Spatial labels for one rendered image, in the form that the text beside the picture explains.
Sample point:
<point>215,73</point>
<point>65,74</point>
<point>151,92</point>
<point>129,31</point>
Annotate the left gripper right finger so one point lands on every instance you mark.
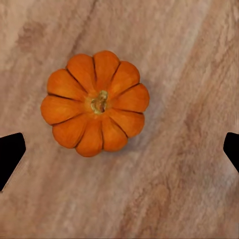
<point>231,148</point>

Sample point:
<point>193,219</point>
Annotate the pumpkin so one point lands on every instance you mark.
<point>95,103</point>

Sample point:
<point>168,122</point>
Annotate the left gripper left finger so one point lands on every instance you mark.
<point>12,148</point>

